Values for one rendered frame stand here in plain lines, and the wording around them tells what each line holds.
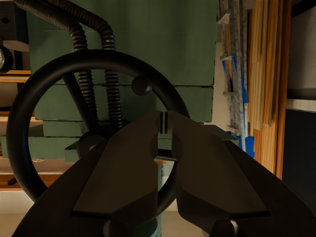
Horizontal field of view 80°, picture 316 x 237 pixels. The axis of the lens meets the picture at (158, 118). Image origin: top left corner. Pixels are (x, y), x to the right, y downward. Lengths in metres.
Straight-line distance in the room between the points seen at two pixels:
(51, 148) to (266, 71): 1.61
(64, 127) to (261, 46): 1.60
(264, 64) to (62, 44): 1.55
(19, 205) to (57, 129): 3.50
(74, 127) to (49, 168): 3.01
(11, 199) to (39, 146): 3.46
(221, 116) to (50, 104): 2.80
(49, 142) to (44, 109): 0.08
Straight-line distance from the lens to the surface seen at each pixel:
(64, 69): 0.31
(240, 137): 1.34
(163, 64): 0.46
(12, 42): 0.56
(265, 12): 1.88
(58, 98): 0.52
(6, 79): 2.96
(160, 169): 0.88
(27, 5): 0.45
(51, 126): 0.54
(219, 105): 3.10
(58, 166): 3.44
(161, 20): 0.48
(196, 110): 0.47
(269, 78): 1.76
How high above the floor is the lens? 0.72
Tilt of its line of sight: 8 degrees up
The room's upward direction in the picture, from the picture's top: 179 degrees counter-clockwise
